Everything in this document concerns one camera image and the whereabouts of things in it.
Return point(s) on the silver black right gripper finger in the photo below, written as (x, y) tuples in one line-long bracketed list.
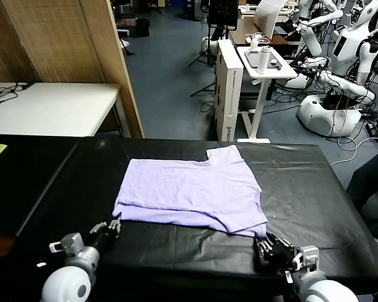
[(262, 248), (277, 240)]

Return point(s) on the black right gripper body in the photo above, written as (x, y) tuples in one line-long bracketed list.
[(282, 255)]

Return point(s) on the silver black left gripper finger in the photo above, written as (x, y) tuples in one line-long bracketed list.
[(115, 226), (98, 228)]

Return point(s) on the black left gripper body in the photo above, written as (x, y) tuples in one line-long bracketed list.
[(103, 239)]

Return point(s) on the lavender t-shirt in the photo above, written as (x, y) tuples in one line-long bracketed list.
[(189, 188)]

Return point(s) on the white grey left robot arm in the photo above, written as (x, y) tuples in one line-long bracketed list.
[(69, 280)]

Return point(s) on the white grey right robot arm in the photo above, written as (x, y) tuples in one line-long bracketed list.
[(324, 289)]

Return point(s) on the white humanoid robot raised arm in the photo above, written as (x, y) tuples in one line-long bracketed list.
[(312, 41)]

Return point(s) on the black plastic table cover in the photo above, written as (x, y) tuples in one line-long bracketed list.
[(302, 195)]

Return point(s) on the black side table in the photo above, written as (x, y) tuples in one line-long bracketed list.
[(25, 188)]

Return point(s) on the person leg blue jeans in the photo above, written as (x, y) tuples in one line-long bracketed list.
[(368, 176)]

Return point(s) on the white rectangular table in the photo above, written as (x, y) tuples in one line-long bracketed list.
[(50, 107)]

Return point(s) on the black power strip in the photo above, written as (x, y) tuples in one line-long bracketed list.
[(372, 129)]

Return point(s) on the tall white cardboard box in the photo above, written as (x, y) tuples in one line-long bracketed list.
[(230, 94)]

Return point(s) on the black floor tripod legs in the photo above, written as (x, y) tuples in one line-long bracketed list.
[(204, 89)]

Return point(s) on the white standing desk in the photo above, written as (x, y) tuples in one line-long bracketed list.
[(283, 74)]

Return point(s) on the small black desk device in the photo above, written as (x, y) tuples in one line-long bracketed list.
[(276, 65)]

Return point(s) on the white water bottle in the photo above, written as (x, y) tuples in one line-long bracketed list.
[(264, 59)]

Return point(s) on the wooden folding screen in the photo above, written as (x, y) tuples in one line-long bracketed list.
[(66, 41)]

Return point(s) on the black bin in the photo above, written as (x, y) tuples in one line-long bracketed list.
[(142, 27)]

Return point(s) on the white humanoid robot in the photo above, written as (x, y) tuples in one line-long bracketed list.
[(346, 50)]

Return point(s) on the black crate red print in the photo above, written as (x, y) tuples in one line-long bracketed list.
[(126, 22)]

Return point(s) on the brown wooden desk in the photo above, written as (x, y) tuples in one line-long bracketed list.
[(239, 36)]

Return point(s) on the black monitor stand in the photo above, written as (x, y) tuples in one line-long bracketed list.
[(211, 41)]

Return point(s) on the white curved panel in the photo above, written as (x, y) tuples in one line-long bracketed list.
[(267, 19)]

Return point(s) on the black monitor screen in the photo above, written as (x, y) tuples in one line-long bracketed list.
[(222, 12)]

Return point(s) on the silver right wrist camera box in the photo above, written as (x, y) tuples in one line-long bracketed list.
[(308, 256)]

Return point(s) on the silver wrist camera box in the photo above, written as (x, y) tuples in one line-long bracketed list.
[(71, 243), (308, 256)]

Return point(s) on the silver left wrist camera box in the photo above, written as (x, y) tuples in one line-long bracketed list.
[(71, 243)]

